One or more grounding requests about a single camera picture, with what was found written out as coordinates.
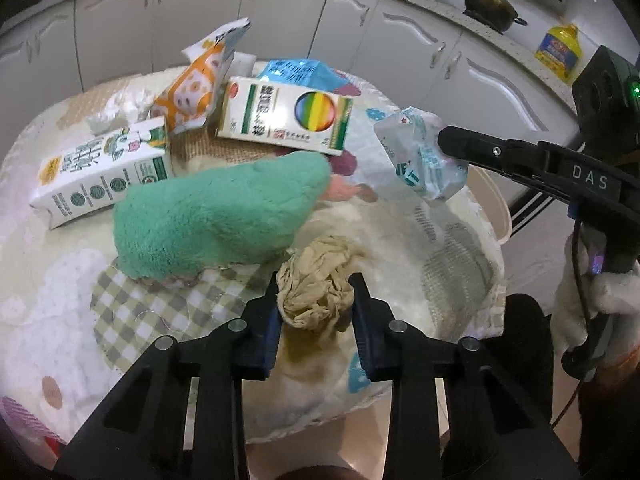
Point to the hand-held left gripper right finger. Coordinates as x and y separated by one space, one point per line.
361 332

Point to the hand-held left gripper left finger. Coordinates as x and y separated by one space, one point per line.
269 332

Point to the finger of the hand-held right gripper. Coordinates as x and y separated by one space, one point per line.
492 152

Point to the beige round bin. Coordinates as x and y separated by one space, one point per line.
497 210

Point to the beige paper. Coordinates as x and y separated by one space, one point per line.
315 287

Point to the clear plastic wrapper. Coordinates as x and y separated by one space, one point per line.
422 152

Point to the white green milk carton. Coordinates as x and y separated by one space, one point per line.
102 172

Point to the person's right hand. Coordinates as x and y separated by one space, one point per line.
612 295

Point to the printed blanket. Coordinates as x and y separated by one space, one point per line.
435 260

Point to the speckled kitchen countertop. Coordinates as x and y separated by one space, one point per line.
520 47

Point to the yellow cooking oil bottle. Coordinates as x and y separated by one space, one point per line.
559 52

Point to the green fluffy cloth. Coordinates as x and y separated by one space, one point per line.
215 215

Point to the brass pot with lid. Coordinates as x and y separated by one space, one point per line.
490 7

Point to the person's dark clothing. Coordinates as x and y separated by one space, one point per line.
530 355

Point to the blue plastic packet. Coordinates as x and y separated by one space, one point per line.
300 72

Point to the white box with rainbow circle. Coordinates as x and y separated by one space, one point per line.
282 115

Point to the orange white snack bag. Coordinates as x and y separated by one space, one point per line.
195 80

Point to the crumpled white tissue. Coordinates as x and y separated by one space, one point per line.
107 121

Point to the white kitchen cabinet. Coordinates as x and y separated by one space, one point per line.
150 15

